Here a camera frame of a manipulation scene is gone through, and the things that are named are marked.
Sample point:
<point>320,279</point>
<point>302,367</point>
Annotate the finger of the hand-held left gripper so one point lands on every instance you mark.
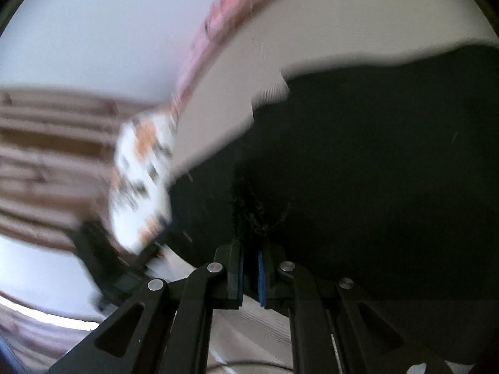
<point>156,243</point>

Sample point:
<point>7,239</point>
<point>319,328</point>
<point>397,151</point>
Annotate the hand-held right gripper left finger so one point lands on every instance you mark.
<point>238,276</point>

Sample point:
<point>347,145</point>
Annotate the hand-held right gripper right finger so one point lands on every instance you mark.
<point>262,276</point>

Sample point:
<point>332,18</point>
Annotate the black pants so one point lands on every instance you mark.
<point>370,183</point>

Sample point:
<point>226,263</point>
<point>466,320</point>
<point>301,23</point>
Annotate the white floral pillow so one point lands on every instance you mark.
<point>144,171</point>

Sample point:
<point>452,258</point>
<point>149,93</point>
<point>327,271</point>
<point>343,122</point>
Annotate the beige striped curtain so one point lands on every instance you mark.
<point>50,163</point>

